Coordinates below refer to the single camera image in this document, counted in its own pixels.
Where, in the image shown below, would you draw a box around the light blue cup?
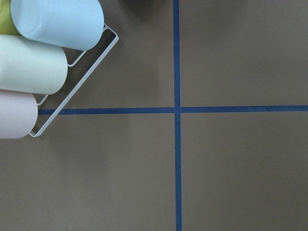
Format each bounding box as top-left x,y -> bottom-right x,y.
11,0 -> 104,51

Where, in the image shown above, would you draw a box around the white wire cup rack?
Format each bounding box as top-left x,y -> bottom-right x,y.
29,25 -> 119,138

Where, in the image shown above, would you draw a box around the mint white cup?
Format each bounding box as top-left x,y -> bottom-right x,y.
0,34 -> 68,95

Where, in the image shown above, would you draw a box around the pink cup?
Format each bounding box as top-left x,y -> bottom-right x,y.
0,90 -> 38,139

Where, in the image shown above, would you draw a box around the yellow green cup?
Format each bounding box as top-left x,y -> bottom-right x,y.
0,0 -> 20,36

